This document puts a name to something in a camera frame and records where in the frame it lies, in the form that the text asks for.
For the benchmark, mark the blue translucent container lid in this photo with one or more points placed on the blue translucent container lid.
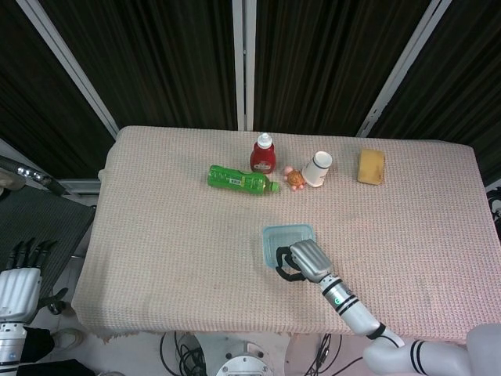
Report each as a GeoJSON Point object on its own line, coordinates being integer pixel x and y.
{"type": "Point", "coordinates": [285, 235]}

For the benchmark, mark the red ketchup squeeze bottle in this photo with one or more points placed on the red ketchup squeeze bottle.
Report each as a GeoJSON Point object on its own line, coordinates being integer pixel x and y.
{"type": "Point", "coordinates": [263, 156]}

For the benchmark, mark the white frame post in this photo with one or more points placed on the white frame post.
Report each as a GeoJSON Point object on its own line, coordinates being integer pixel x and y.
{"type": "Point", "coordinates": [404, 66]}
{"type": "Point", "coordinates": [239, 58]}
{"type": "Point", "coordinates": [69, 66]}

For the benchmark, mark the grey round robot base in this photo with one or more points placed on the grey round robot base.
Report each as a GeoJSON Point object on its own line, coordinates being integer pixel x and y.
{"type": "Point", "coordinates": [244, 362]}

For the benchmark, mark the white black patterned object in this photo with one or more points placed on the white black patterned object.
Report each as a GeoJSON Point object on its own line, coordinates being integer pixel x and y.
{"type": "Point", "coordinates": [495, 211]}

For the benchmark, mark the dark ribbed backdrop panel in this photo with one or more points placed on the dark ribbed backdrop panel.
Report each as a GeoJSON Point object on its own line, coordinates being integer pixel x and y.
{"type": "Point", "coordinates": [462, 78]}
{"type": "Point", "coordinates": [321, 58]}
{"type": "Point", "coordinates": [156, 58]}
{"type": "Point", "coordinates": [31, 78]}

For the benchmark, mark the white frame rail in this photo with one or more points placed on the white frame rail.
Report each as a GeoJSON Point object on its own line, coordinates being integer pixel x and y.
{"type": "Point", "coordinates": [78, 187]}

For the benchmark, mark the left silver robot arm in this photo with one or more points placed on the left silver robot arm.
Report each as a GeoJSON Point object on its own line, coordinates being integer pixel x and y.
{"type": "Point", "coordinates": [9, 344]}

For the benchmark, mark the green plastic drink bottle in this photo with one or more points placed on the green plastic drink bottle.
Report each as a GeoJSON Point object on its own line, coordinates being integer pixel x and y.
{"type": "Point", "coordinates": [238, 180]}

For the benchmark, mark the pink waffle-weave tablecloth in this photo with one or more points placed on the pink waffle-weave tablecloth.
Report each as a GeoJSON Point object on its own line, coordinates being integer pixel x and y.
{"type": "Point", "coordinates": [176, 254]}

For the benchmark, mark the yellow sponge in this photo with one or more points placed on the yellow sponge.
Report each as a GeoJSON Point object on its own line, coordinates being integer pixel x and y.
{"type": "Point", "coordinates": [371, 166]}

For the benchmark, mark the white paper cup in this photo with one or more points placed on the white paper cup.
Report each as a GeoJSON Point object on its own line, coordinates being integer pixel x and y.
{"type": "Point", "coordinates": [315, 170]}

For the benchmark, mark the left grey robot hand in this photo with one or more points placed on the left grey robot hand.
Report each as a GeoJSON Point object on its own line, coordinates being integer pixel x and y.
{"type": "Point", "coordinates": [17, 291]}

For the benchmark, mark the white shoe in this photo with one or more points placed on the white shoe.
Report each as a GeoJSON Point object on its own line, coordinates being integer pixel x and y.
{"type": "Point", "coordinates": [68, 337]}

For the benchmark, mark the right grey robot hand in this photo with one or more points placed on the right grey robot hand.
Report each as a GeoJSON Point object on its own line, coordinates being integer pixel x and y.
{"type": "Point", "coordinates": [311, 260]}

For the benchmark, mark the dark mesh panel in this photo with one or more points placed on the dark mesh panel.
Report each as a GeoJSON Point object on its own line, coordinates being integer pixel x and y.
{"type": "Point", "coordinates": [58, 219]}

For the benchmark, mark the black cloth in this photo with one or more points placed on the black cloth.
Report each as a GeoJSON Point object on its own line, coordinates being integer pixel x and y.
{"type": "Point", "coordinates": [39, 344]}

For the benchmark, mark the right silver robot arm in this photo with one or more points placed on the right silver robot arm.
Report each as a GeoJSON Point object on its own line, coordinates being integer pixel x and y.
{"type": "Point", "coordinates": [352, 309]}

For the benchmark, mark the pink orange turtle toy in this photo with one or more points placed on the pink orange turtle toy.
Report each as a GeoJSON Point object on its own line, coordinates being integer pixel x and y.
{"type": "Point", "coordinates": [294, 179]}

